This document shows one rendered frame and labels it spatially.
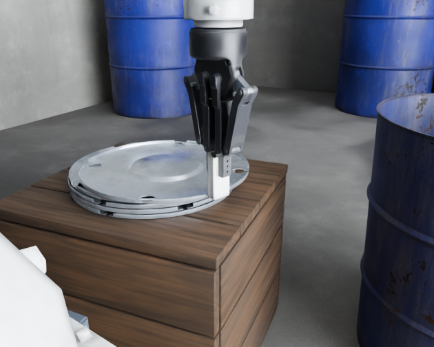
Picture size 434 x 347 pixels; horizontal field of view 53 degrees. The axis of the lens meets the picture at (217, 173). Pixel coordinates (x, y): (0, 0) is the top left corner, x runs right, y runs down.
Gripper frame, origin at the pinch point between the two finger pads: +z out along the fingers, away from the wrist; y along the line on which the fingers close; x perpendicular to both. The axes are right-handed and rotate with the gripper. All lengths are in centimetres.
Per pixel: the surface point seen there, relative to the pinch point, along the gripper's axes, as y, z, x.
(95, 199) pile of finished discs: -14.3, 5.2, -13.0
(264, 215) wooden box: -1.9, 11.4, 11.8
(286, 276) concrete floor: -16, 43, 36
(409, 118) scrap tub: 2.6, -0.5, 48.9
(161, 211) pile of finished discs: -5.4, 6.0, -6.6
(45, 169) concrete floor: -133, 43, 14
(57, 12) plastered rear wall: -229, -17, 64
